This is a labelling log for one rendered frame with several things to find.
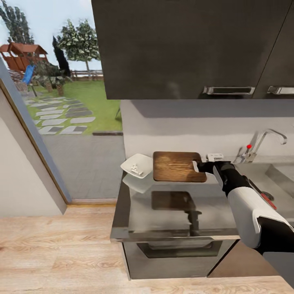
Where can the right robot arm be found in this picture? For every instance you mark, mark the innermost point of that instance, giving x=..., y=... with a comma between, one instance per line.
x=259, y=226

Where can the dishwasher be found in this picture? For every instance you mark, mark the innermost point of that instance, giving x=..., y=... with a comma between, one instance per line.
x=174, y=259

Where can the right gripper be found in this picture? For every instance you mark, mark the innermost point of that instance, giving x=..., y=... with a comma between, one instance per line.
x=204, y=167

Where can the parer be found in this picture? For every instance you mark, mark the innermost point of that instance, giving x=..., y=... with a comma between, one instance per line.
x=264, y=196

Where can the cutting board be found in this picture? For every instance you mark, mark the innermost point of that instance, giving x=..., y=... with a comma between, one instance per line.
x=177, y=167

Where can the bowl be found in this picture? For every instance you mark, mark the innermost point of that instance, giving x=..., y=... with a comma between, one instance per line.
x=143, y=164

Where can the cabinet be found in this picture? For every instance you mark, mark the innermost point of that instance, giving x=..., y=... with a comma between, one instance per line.
x=196, y=49

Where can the drop in sink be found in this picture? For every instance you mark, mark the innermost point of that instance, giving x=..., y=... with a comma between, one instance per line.
x=274, y=179

